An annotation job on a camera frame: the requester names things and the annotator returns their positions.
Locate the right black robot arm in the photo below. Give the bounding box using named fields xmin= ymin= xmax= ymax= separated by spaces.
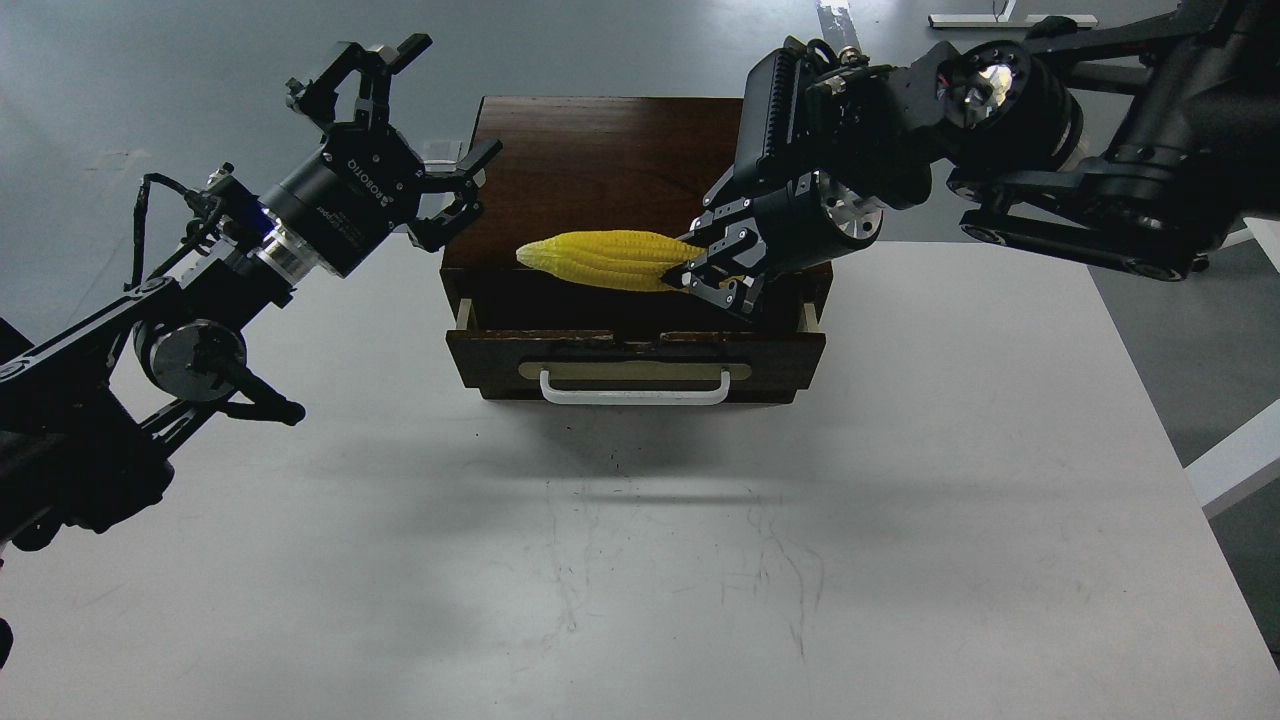
xmin=662 ymin=1 xmax=1279 ymax=318

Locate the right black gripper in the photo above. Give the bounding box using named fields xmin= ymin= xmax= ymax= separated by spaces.
xmin=668 ymin=170 xmax=886 ymax=322

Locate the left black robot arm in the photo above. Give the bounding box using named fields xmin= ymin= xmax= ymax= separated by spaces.
xmin=1 ymin=33 xmax=500 ymax=552

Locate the dark wooden drawer cabinet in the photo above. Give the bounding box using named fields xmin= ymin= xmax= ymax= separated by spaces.
xmin=440 ymin=95 xmax=835 ymax=337

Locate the yellow corn cob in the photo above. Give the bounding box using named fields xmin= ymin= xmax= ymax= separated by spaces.
xmin=515 ymin=231 xmax=703 ymax=293

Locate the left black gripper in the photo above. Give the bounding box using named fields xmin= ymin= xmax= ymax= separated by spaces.
xmin=260 ymin=33 xmax=503 ymax=278

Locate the grey floor tape strip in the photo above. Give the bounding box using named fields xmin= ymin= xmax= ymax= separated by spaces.
xmin=815 ymin=1 xmax=872 ymax=79

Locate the white side table edge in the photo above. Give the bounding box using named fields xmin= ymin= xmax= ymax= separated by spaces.
xmin=1185 ymin=217 xmax=1279 ymax=519

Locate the white stand foot bar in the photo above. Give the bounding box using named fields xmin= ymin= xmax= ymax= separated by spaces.
xmin=927 ymin=1 xmax=1100 ymax=29

